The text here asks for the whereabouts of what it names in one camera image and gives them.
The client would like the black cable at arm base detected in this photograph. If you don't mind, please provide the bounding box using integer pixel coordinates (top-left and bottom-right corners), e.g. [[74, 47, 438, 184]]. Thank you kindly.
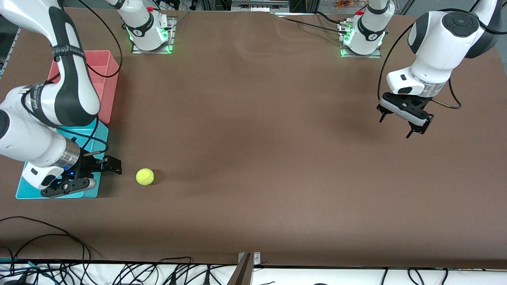
[[277, 11, 349, 36]]

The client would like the yellow-green tennis ball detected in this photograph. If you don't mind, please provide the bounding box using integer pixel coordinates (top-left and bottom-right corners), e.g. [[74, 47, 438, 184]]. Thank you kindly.
[[136, 168, 155, 186]]

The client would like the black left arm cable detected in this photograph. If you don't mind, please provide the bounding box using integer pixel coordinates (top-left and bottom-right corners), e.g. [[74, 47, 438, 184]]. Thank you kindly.
[[377, 0, 507, 110]]

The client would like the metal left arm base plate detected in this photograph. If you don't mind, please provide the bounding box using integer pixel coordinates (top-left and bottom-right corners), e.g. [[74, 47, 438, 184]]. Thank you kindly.
[[339, 22, 383, 59]]

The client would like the dark metal bar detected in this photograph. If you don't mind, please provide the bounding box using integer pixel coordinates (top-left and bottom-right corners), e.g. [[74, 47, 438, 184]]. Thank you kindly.
[[227, 253, 253, 285]]

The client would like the teal cable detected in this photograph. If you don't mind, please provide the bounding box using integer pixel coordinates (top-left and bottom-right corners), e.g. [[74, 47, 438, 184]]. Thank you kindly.
[[0, 257, 44, 274]]

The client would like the pink plastic bin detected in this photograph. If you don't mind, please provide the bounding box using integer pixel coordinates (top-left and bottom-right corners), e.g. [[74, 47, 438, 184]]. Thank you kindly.
[[48, 50, 120, 124]]

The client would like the grey power strip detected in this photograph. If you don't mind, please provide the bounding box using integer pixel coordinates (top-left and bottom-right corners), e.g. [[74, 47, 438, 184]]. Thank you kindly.
[[231, 0, 290, 12]]

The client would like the clear box with orange items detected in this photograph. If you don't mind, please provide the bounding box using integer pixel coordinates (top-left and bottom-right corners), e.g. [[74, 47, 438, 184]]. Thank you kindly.
[[334, 0, 367, 9]]

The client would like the silver metal bracket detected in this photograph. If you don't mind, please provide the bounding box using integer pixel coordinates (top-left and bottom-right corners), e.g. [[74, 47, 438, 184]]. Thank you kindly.
[[238, 252, 261, 285]]

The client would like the blue plastic bin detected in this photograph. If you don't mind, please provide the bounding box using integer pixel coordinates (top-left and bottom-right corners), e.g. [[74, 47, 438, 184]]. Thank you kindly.
[[15, 118, 110, 200]]

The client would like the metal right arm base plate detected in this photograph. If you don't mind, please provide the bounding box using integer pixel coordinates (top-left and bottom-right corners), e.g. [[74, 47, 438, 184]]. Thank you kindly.
[[132, 17, 177, 54]]

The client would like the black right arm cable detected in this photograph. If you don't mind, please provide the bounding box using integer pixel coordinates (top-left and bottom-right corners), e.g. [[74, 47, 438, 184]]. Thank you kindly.
[[51, 0, 123, 159]]

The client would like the long black looped cable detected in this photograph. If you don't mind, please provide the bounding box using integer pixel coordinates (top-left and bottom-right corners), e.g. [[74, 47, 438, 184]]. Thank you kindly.
[[0, 216, 92, 274]]

